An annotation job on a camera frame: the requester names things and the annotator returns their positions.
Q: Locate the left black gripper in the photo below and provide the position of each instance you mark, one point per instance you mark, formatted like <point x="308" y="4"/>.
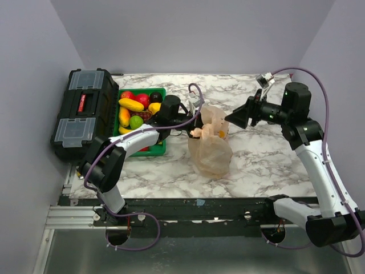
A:
<point x="196" y="123"/>

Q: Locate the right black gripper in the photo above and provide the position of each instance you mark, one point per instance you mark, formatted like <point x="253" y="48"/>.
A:
<point x="240" y="116"/>

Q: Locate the orange plastic bag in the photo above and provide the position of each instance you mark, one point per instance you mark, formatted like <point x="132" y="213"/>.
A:
<point x="209" y="147"/>

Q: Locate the orange green fake mango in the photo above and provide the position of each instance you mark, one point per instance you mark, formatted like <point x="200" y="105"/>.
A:
<point x="124" y="117"/>

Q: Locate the red fake apple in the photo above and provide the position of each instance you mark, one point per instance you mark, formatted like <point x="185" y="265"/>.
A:
<point x="128" y="95"/>

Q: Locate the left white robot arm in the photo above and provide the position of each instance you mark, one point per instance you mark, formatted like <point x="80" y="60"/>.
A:
<point x="104" y="160"/>

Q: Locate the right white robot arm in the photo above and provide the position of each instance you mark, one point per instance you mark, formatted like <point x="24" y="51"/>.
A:
<point x="338" y="217"/>

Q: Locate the yellow fake pear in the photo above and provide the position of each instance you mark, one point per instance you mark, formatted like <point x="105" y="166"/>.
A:
<point x="154" y="108"/>

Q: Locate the dark purple fake plum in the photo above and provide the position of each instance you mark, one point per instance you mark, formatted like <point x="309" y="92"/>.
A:
<point x="155" y="97"/>

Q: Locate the red fake pomegranate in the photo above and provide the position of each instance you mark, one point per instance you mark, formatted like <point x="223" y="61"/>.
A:
<point x="143" y="99"/>

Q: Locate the light green fake fruit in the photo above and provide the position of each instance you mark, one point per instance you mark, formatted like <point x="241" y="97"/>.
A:
<point x="135" y="122"/>

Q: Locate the yellow fake banana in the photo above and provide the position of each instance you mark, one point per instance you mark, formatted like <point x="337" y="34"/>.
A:
<point x="123" y="130"/>
<point x="131" y="104"/>

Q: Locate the yellow fake banana lower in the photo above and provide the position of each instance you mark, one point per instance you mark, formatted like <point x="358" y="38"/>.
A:
<point x="123" y="130"/>

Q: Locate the green plastic basket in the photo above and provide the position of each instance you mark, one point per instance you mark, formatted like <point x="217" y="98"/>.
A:
<point x="156" y="150"/>

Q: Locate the blue tape piece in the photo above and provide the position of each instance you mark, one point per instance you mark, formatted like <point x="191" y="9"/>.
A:
<point x="200" y="202"/>

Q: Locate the black tool box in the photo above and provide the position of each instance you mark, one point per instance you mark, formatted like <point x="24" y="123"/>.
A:
<point x="87" y="110"/>

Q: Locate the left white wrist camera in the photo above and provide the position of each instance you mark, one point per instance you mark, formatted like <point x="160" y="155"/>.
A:
<point x="194" y="102"/>

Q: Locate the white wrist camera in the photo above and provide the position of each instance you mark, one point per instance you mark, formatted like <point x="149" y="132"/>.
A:
<point x="194" y="102"/>
<point x="266" y="81"/>

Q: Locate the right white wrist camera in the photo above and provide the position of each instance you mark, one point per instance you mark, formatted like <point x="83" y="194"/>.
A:
<point x="266" y="81"/>

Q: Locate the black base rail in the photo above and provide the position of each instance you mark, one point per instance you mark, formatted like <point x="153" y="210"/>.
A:
<point x="250" y="215"/>

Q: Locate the aluminium frame rail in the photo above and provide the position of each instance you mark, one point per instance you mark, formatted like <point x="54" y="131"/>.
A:
<point x="86" y="217"/>

